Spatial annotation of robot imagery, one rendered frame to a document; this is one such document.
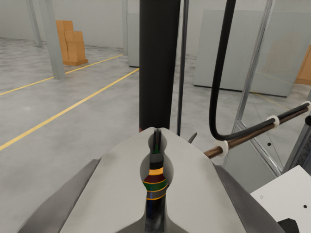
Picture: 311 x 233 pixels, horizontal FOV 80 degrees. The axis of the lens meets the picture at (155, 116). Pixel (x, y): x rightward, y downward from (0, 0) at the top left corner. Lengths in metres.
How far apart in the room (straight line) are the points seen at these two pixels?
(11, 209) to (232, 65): 5.36
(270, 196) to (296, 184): 0.08
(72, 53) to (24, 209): 6.79
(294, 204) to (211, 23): 5.22
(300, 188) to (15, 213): 2.31
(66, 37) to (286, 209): 8.32
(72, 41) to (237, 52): 5.90
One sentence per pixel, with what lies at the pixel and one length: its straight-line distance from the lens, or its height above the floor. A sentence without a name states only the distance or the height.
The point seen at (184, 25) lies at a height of 1.72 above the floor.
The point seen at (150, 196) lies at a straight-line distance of 0.24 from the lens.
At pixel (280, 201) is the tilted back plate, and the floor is 1.28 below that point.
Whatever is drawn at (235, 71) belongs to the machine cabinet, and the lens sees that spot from 5.77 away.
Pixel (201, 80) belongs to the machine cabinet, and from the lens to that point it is 5.82.
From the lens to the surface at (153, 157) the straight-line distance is 0.21.
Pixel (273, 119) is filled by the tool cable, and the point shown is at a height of 1.56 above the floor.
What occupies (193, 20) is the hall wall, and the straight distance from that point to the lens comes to 12.34.
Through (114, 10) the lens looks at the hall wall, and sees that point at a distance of 13.82.
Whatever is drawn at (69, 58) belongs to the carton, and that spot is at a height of 0.24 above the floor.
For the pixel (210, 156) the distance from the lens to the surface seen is 0.31.
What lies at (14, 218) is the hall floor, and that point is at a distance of 2.42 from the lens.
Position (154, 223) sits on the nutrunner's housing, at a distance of 0.30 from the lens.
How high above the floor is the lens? 1.73
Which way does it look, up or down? 27 degrees down
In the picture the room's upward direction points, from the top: 3 degrees clockwise
